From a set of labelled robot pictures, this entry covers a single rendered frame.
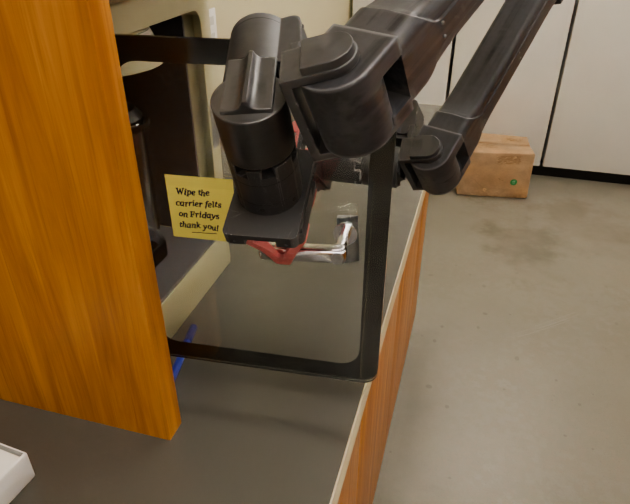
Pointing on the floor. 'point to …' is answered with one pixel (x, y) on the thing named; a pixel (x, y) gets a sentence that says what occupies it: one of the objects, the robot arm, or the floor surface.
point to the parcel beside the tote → (499, 167)
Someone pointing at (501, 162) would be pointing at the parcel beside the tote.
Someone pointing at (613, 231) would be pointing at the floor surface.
